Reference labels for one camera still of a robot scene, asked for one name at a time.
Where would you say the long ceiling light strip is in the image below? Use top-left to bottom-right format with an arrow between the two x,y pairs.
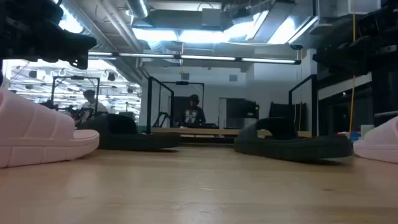
88,52 -> 302,65

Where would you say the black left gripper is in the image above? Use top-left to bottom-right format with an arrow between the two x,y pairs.
0,26 -> 97,70

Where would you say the yellow cable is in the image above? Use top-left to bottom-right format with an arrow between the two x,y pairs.
348,12 -> 357,134

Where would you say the black foam slide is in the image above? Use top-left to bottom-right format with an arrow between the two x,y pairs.
233,117 -> 354,162
76,113 -> 182,152

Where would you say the person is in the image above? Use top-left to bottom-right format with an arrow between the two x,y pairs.
181,94 -> 206,128
74,89 -> 109,125

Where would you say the dark background cabinet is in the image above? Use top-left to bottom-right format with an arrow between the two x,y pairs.
226,97 -> 261,129

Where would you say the white plastic cup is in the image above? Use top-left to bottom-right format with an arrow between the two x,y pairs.
360,124 -> 376,140

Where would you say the pink foam slide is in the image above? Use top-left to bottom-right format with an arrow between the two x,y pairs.
353,115 -> 398,164
0,89 -> 100,169

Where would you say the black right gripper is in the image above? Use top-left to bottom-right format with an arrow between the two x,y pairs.
313,30 -> 398,77

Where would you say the round silver ventilation duct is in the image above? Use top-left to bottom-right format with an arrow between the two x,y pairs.
126,0 -> 150,19

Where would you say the black background chair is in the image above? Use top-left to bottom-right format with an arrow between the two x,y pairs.
268,101 -> 308,131

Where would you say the black table frame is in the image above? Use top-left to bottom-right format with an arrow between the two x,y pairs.
179,136 -> 236,145

